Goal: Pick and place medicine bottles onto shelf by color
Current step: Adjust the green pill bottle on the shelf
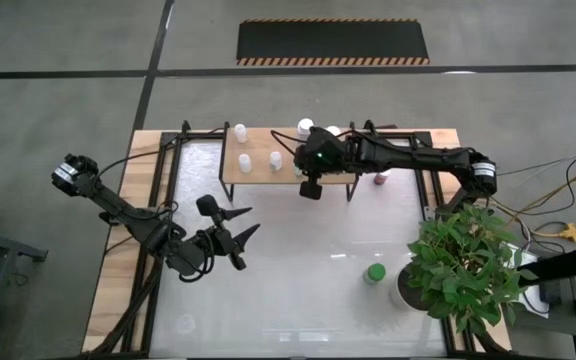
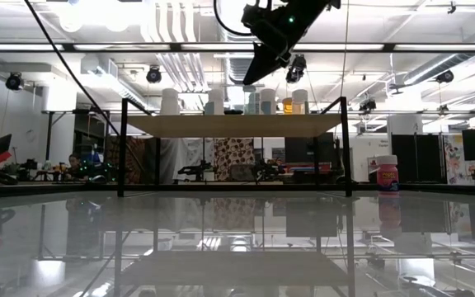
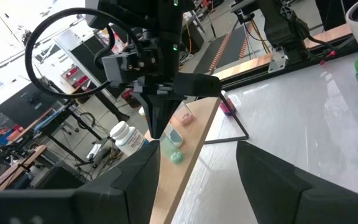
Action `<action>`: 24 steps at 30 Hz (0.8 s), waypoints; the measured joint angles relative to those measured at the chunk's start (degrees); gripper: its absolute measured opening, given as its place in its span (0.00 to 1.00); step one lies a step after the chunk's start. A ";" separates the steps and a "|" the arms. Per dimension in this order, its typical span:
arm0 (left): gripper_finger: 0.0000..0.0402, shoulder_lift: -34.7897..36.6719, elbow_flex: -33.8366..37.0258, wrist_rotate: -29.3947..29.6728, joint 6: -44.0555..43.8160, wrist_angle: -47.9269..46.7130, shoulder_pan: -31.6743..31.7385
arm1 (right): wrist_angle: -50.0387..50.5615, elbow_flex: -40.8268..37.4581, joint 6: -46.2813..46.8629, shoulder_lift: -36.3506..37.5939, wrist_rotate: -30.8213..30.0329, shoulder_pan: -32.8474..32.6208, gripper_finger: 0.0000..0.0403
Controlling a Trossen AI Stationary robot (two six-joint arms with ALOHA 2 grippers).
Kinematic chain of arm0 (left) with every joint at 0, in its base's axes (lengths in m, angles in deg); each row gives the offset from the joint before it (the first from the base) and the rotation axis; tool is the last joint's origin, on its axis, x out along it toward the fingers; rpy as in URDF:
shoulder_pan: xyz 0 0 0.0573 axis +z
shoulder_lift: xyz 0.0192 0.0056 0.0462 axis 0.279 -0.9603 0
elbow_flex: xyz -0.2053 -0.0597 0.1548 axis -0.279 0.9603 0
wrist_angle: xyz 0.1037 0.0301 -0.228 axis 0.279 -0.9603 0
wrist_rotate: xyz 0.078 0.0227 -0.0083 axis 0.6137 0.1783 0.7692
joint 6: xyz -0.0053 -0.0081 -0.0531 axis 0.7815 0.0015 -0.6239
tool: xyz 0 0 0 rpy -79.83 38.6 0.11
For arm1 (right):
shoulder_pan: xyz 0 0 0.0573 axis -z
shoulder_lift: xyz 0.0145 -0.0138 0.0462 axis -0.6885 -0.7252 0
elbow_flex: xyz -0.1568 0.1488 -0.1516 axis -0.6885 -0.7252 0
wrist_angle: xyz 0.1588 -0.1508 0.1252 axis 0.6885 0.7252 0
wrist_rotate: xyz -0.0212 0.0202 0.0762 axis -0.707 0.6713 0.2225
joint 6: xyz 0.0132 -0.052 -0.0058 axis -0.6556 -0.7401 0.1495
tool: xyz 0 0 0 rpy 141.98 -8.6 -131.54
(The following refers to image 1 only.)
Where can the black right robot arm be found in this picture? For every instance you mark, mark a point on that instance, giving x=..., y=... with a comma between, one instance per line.
x=418, y=155

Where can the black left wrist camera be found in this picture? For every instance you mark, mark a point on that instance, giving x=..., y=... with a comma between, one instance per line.
x=238, y=261

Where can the clear round plastic lid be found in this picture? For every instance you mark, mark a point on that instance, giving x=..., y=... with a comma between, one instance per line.
x=185, y=324

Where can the green bottle with green cap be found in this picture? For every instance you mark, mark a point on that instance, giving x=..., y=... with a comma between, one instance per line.
x=374, y=273

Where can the white power adapter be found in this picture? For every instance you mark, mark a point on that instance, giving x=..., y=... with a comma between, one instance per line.
x=535, y=305

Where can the black hazard-striped floor mat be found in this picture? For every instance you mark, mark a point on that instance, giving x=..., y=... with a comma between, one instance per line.
x=333, y=42

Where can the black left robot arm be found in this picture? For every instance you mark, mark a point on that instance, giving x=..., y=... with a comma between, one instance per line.
x=113, y=202

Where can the purple bottle with white cap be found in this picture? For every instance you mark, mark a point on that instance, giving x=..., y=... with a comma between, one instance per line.
x=381, y=177

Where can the wooden shelf with black legs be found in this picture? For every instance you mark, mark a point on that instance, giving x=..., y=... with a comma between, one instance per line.
x=258, y=150

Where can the orange bottle with white cap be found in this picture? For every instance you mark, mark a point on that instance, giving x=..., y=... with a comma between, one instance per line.
x=333, y=130

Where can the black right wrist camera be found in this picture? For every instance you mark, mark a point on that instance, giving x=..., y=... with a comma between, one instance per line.
x=311, y=190

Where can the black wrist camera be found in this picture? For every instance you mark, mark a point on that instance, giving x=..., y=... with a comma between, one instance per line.
x=238, y=261
x=311, y=190

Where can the black metal table frame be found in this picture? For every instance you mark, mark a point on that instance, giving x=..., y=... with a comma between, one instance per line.
x=198, y=135

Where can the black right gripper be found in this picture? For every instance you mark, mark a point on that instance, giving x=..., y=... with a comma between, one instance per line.
x=325, y=152

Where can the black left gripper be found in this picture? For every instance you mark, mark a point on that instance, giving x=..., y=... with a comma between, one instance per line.
x=220, y=240

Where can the potted green plant white pot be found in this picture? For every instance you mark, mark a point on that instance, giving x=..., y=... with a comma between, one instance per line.
x=463, y=270

